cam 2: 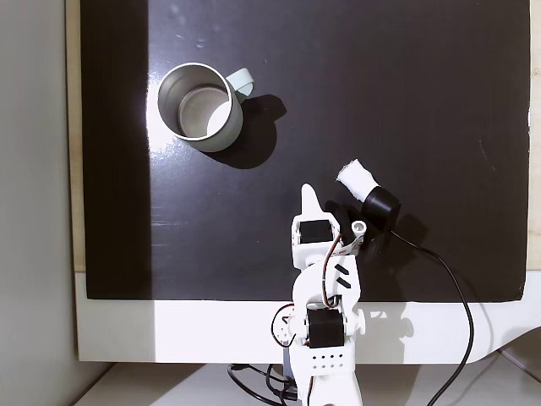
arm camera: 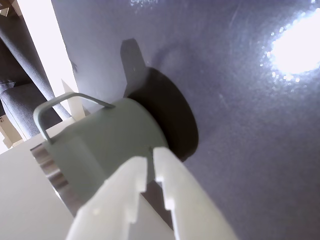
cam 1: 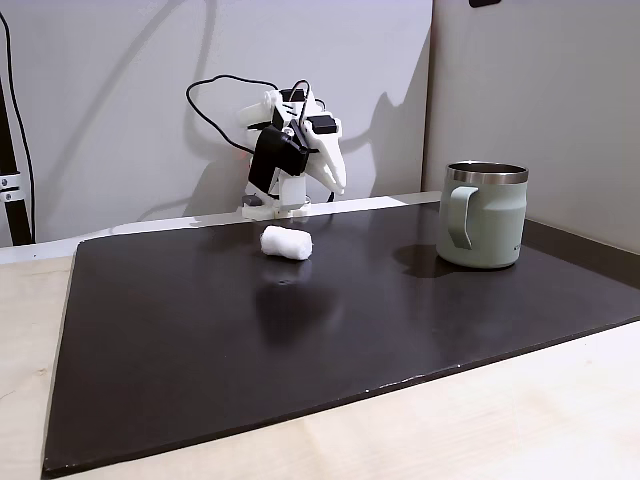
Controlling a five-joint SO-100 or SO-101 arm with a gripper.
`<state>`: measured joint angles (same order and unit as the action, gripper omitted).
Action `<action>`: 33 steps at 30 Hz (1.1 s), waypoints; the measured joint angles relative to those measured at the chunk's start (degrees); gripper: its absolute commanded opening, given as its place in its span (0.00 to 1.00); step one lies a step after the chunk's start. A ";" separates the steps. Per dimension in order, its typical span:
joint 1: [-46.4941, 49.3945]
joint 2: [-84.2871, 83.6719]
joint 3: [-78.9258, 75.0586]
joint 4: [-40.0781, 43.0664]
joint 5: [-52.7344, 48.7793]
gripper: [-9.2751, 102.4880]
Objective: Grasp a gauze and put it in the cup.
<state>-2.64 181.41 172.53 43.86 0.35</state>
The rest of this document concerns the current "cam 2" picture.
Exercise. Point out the black table mat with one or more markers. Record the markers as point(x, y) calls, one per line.
point(380, 84)

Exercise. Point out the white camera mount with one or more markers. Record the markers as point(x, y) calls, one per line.
point(354, 243)

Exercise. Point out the black camera box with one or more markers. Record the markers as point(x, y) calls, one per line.
point(380, 205)

